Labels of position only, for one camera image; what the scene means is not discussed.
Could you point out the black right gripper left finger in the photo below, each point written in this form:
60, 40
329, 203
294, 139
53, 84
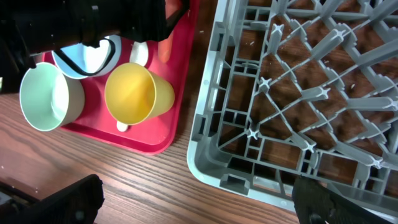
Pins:
77, 203

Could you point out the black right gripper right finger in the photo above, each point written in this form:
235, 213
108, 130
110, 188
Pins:
314, 203

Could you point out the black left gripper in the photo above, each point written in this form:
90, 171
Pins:
139, 20

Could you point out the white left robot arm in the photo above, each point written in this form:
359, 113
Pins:
32, 27

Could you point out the small light blue bowl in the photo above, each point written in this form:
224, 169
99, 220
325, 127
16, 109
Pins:
86, 62

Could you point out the white plastic spoon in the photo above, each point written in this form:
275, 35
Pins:
139, 53

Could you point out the orange carrot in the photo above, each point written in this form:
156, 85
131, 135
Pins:
165, 48

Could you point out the green bowl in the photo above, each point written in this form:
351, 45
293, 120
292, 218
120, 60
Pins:
49, 99

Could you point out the yellow plastic cup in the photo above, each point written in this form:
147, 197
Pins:
134, 94

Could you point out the red serving tray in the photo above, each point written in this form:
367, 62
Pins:
156, 134

